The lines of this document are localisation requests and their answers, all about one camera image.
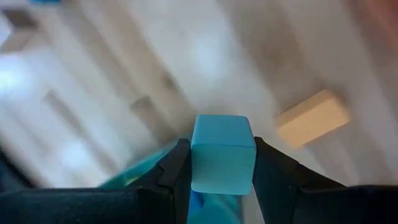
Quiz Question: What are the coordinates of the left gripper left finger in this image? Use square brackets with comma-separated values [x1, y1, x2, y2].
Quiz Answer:
[0, 138, 192, 224]

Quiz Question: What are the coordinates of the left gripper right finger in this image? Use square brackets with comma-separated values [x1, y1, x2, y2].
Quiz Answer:
[252, 136, 398, 224]

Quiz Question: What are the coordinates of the teal plastic bin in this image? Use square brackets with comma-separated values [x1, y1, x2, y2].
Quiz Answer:
[99, 133, 191, 189]

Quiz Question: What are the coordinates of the natural wooden block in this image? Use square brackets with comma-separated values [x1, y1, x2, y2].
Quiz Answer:
[275, 89, 352, 149]

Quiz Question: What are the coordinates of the light teal wooden block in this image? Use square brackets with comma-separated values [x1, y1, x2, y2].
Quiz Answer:
[190, 114, 257, 196]

